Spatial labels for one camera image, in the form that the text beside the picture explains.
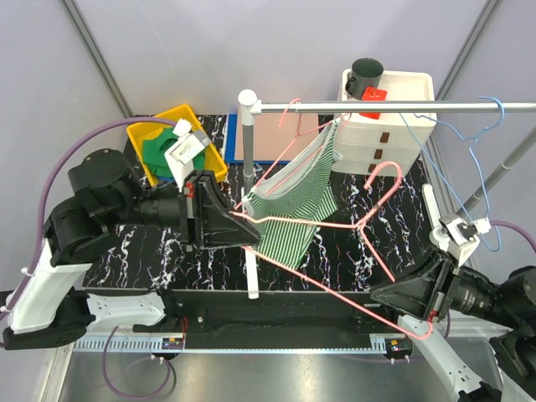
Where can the white rack foot bar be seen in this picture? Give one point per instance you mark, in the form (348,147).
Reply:
(251,275)

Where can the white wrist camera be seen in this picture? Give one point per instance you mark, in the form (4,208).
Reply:
(181,153)
(460,238)

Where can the blue framed pink board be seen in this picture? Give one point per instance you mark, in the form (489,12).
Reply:
(270,139)

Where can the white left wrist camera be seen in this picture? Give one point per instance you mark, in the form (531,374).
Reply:
(181,153)

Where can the dark grey mug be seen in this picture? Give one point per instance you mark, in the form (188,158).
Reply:
(365,73)

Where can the blue tank top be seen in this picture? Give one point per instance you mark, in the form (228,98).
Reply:
(165,179)

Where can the light blue wire hanger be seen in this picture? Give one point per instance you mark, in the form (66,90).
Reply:
(473,140)

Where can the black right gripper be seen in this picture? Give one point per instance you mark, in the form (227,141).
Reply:
(428,293)

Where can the green white striped tank top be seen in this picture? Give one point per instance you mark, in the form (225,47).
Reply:
(300,190)

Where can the metal clothes rail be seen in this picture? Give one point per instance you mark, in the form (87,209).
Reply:
(436,106)

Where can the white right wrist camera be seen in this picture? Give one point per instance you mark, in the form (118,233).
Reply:
(460,238)

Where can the yellow plastic bin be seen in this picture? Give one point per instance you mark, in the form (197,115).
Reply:
(141,131)

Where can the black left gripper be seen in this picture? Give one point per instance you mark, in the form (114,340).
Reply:
(208,217)

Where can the white drawer unit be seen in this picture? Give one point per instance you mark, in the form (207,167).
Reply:
(363,142)

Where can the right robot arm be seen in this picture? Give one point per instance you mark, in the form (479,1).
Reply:
(510,306)

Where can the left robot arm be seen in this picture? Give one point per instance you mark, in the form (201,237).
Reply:
(46,311)

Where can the white grey rack post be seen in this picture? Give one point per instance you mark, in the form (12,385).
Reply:
(249,108)

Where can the red plastic block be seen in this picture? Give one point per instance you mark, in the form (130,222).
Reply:
(373,94)

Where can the black marbled mat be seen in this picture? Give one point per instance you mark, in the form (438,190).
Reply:
(152,258)

